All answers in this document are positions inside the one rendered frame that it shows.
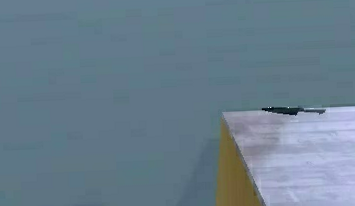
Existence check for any yellow cabinet with grey top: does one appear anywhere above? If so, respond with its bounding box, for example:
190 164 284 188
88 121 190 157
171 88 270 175
210 104 355 206

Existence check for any black handled kitchen knife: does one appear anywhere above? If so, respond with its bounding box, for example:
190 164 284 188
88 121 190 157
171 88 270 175
261 104 327 118

